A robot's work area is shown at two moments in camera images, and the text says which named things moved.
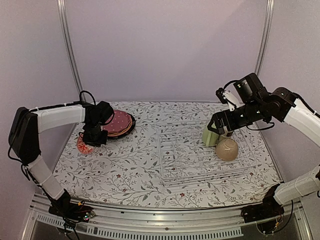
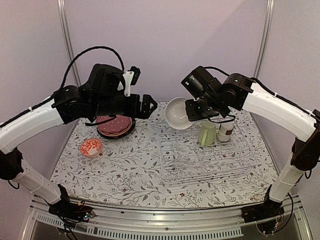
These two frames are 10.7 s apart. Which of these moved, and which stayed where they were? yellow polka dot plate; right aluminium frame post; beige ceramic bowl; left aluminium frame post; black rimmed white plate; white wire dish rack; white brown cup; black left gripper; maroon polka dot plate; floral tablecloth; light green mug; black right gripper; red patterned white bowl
Moved: black left gripper; light green mug; beige ceramic bowl; red patterned white bowl; black right gripper
Stayed: yellow polka dot plate; white brown cup; black rimmed white plate; white wire dish rack; maroon polka dot plate; right aluminium frame post; floral tablecloth; left aluminium frame post
